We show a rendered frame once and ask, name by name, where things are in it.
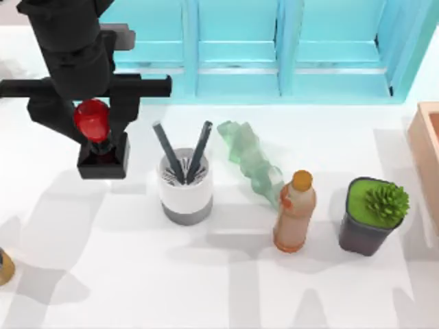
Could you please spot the red trophy with black base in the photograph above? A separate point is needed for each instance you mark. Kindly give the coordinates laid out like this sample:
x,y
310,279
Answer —
x,y
91,118

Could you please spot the dark grey pen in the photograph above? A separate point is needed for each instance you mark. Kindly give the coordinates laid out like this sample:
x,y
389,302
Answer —
x,y
168,152
199,150

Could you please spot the white and grey pen holder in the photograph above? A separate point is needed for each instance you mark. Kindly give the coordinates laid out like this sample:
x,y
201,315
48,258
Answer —
x,y
187,202

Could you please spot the crumpled clear green bottle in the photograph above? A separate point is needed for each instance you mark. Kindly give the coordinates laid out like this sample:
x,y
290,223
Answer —
x,y
247,154

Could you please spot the light blue rack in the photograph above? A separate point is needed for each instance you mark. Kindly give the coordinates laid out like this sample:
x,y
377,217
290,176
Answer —
x,y
240,48

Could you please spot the brown rounded object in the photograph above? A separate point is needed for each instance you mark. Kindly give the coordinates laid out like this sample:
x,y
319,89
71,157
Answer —
x,y
5,269

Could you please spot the orange bottle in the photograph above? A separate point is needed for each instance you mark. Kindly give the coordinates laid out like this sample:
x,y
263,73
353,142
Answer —
x,y
295,212

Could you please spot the grey pot with green plant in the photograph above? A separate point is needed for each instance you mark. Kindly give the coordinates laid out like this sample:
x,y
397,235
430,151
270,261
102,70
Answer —
x,y
367,219

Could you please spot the salmon-coloured shallow box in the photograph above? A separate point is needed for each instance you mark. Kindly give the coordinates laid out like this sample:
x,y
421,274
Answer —
x,y
425,147

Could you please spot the dark grey camera box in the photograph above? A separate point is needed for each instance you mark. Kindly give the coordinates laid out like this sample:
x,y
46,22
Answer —
x,y
120,36

